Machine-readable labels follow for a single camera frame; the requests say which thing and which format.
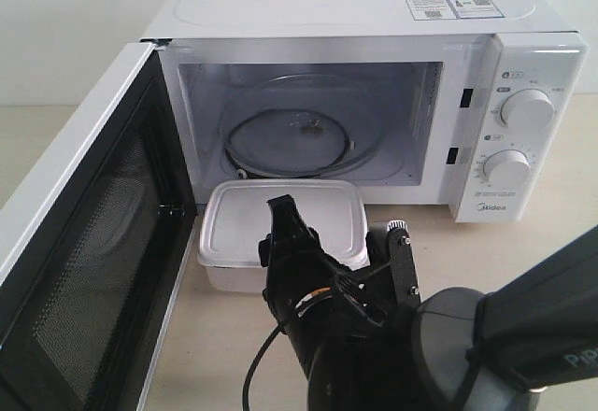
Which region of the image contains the upper white control knob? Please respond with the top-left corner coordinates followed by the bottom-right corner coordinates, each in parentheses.
top-left (500, 89), bottom-right (555, 133)

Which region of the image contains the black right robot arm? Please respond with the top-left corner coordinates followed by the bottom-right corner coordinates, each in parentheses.
top-left (258, 194), bottom-right (597, 410)

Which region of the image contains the lower white timer knob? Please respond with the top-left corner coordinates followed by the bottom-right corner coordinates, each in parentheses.
top-left (482, 149), bottom-right (531, 189)

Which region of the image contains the white microwave door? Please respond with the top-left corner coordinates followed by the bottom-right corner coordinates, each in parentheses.
top-left (1, 41), bottom-right (196, 410)

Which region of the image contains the white printed instruction sheet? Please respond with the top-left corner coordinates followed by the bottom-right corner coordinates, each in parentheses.
top-left (406, 0), bottom-right (505, 21)

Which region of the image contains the white Midea microwave oven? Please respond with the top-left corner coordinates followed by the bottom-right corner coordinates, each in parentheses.
top-left (143, 0), bottom-right (587, 222)

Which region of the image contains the glass microwave turntable plate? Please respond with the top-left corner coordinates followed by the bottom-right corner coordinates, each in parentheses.
top-left (219, 74), bottom-right (385, 178)

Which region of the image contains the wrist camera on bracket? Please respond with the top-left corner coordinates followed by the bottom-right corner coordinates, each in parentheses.
top-left (365, 220), bottom-right (420, 309)

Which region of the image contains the translucent lidded plastic container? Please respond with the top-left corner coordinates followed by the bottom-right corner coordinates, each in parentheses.
top-left (198, 179), bottom-right (369, 294)

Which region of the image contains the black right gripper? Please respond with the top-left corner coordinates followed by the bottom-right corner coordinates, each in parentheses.
top-left (258, 194), bottom-right (383, 383)

